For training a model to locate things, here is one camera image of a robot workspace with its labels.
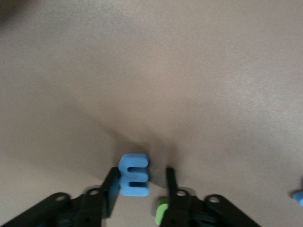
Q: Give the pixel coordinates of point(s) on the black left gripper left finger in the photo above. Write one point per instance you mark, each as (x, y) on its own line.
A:
(111, 194)

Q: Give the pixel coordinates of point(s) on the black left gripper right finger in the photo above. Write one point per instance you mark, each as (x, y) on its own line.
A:
(175, 203)

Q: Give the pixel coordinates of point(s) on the brown table mat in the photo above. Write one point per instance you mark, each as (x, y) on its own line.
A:
(151, 71)

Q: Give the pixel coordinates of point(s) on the blue lowercase letter m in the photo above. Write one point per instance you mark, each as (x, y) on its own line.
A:
(132, 160)

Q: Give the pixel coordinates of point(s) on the blue lowercase letter x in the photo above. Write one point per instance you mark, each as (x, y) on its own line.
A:
(298, 197)

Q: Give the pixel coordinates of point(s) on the green lowercase letter n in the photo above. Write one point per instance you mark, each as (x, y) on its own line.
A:
(161, 210)

